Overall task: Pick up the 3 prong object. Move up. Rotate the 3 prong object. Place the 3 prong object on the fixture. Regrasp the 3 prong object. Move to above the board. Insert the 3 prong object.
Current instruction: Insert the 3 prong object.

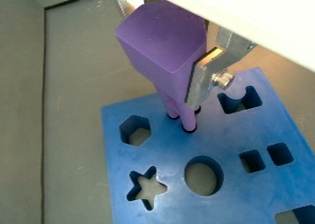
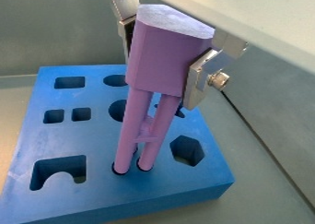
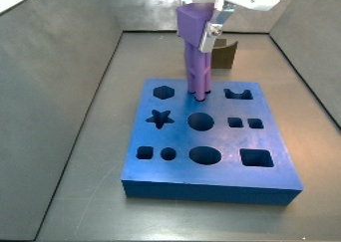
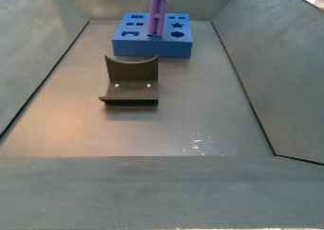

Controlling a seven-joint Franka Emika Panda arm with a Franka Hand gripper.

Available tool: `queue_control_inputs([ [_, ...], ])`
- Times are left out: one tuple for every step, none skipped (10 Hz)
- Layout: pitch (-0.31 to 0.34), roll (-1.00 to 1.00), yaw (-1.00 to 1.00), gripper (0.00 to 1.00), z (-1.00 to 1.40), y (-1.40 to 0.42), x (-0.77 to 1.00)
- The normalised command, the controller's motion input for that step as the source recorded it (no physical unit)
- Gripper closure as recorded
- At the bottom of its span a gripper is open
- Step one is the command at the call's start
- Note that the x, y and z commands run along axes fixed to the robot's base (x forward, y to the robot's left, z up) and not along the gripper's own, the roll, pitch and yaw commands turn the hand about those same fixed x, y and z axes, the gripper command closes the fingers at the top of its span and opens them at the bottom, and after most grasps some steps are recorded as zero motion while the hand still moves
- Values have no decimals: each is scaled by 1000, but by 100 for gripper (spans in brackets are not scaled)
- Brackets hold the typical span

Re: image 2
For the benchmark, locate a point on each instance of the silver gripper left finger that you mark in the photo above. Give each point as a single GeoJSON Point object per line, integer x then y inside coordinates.
{"type": "Point", "coordinates": [125, 10]}

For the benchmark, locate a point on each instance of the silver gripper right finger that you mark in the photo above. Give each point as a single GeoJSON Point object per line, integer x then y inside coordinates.
{"type": "Point", "coordinates": [206, 70]}

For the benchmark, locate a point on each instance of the purple three prong object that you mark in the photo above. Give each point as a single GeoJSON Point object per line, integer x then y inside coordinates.
{"type": "Point", "coordinates": [169, 40]}

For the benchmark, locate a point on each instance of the blue foam shape board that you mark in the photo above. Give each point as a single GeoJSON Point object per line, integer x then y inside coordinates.
{"type": "Point", "coordinates": [61, 181]}

